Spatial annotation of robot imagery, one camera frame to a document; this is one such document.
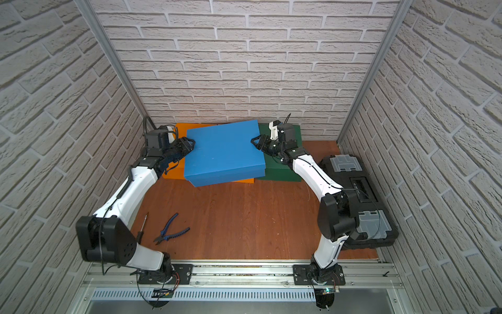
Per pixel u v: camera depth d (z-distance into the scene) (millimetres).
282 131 653
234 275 757
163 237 814
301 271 741
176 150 714
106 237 414
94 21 726
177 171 728
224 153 794
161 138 621
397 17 711
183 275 730
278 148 712
